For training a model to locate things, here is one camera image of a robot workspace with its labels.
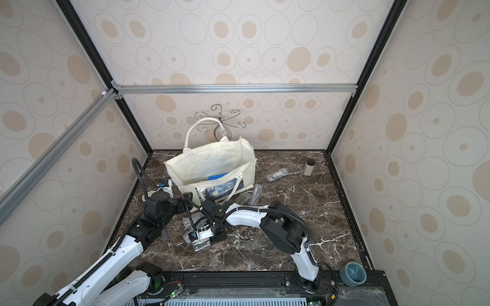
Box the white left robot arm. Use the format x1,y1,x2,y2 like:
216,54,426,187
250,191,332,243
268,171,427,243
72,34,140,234
34,191,192,305

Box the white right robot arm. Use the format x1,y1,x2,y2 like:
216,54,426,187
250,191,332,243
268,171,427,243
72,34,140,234
185,200,319,282

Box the clear case blue compass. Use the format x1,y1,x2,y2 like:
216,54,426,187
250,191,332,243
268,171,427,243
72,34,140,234
249,184,263,207

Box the starry night canvas bag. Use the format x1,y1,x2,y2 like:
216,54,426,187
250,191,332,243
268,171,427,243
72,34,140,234
165,118,257,205

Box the clear compass case back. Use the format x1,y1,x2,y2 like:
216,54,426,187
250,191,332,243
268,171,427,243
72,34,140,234
266,168,290,182

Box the silver metal hook stand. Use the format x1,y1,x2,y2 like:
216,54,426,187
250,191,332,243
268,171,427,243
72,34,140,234
194,103,247,140

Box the small jar black lid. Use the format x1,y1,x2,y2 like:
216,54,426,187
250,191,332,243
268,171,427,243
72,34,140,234
303,159,316,177

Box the teal ceramic cup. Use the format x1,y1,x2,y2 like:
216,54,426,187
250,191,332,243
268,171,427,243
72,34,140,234
339,262,367,287

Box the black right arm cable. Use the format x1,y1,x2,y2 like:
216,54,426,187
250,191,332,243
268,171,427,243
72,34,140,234
182,193,339,306

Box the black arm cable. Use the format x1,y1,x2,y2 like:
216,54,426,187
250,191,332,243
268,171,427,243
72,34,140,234
45,157,162,306
182,193,339,306

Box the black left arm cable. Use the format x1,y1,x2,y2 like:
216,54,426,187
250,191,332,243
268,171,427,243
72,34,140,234
45,157,162,306

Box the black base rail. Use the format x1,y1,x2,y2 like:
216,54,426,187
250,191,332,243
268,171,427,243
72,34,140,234
68,270,399,306

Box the horizontal aluminium rail back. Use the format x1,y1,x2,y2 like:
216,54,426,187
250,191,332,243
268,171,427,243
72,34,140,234
116,84,357,94

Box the diagonal aluminium rail left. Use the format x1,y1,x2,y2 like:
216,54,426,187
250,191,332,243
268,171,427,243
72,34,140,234
1,89,116,223

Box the black corner frame post left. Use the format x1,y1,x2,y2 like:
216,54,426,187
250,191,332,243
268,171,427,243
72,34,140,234
56,0,153,157

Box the black corner frame post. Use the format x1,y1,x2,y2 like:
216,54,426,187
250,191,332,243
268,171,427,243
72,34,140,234
326,0,408,156
56,0,153,157

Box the black corner frame post right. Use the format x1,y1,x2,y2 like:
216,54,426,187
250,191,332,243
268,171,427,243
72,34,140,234
326,0,408,156

